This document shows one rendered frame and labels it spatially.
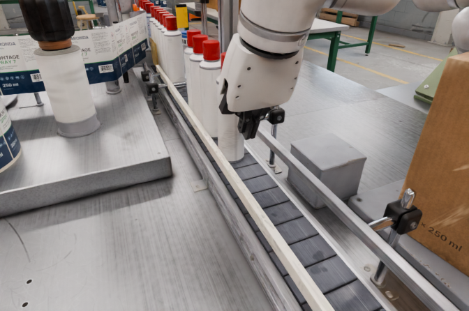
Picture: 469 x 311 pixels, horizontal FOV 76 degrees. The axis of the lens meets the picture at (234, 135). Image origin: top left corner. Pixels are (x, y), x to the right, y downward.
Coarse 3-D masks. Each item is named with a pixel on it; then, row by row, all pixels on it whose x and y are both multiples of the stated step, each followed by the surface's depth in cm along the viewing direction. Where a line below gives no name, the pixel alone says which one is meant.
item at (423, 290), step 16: (272, 144) 49; (288, 160) 45; (304, 176) 42; (320, 192) 39; (336, 208) 36; (352, 224) 34; (368, 240) 32; (384, 256) 31; (400, 256) 30; (400, 272) 29; (416, 272) 28; (416, 288) 28; (432, 288) 27; (432, 304) 26; (448, 304) 26
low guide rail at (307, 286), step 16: (176, 96) 79; (192, 112) 70; (208, 144) 58; (224, 160) 53; (240, 192) 46; (256, 208) 42; (256, 224) 43; (272, 224) 40; (272, 240) 38; (288, 256) 36; (288, 272) 36; (304, 272) 34; (304, 288) 33; (320, 304) 31
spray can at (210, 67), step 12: (204, 48) 58; (216, 48) 58; (204, 60) 59; (216, 60) 59; (204, 72) 59; (216, 72) 59; (204, 84) 60; (204, 96) 62; (204, 108) 63; (216, 108) 63; (204, 120) 65; (216, 120) 64; (216, 132) 66
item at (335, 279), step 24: (216, 144) 64; (216, 168) 57; (240, 168) 57; (264, 192) 51; (288, 216) 46; (264, 240) 42; (288, 240) 42; (312, 240) 42; (312, 264) 39; (336, 264) 39; (336, 288) 36; (360, 288) 36
